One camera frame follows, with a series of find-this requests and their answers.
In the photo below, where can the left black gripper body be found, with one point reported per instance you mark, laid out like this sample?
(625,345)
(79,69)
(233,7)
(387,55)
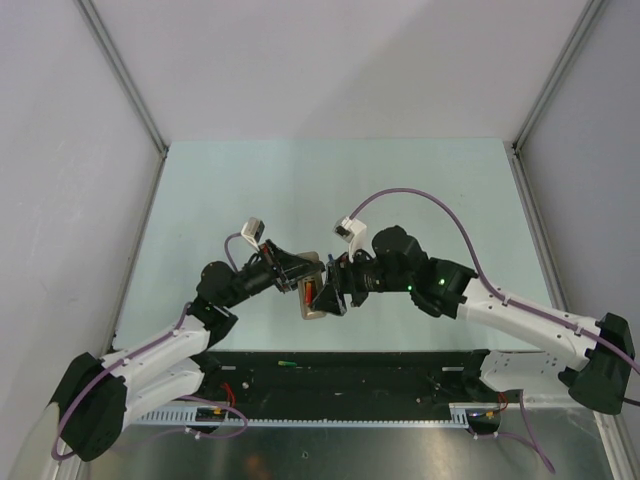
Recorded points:
(279,276)

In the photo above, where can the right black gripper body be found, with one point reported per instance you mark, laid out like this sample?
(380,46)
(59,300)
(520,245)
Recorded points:
(360,276)

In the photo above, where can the red battery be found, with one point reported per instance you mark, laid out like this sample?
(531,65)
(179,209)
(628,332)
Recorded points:
(309,292)

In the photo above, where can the white remote control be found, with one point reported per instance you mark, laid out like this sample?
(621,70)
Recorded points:
(308,312)

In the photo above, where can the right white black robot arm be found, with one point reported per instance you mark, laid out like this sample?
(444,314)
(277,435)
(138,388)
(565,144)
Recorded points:
(597,355)

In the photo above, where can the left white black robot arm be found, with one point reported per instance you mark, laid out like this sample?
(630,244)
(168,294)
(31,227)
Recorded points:
(98,398)

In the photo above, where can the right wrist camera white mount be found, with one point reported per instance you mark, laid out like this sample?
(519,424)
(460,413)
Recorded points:
(353,232)

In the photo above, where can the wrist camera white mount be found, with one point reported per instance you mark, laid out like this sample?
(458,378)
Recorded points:
(252,231)
(353,232)

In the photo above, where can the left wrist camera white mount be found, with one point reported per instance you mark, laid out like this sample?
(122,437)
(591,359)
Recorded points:
(252,231)

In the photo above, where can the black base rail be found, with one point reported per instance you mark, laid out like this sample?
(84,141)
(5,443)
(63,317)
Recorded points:
(372,387)

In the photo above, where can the left aluminium frame post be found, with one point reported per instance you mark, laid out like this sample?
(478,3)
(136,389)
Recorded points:
(104,40)

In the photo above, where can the aluminium frame post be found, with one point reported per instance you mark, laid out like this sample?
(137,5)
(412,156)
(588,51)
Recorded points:
(569,53)
(104,40)

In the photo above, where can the right aluminium frame post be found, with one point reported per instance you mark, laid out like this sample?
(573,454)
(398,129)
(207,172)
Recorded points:
(569,53)

